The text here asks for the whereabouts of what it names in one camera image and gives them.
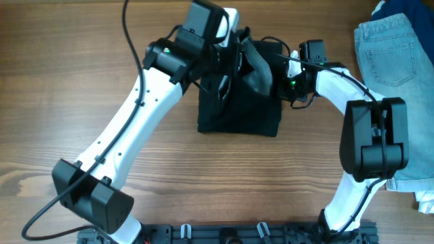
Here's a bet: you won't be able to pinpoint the black shorts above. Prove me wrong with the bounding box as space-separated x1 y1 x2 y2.
197 28 282 137

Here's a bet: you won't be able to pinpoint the navy blue garment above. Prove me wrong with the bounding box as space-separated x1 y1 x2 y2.
370 0 433 63

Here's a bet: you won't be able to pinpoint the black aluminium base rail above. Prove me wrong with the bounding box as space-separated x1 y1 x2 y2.
77 222 380 244

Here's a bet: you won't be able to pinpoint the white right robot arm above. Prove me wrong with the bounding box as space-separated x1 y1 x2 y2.
277 40 409 239

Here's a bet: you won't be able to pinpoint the white garment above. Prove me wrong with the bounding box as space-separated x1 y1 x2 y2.
414 190 434 214

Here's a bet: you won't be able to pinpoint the light blue denim shorts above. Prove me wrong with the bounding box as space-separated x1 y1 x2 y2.
354 14 433 192

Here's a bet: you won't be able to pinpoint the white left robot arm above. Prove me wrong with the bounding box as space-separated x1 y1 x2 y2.
52 1 239 243

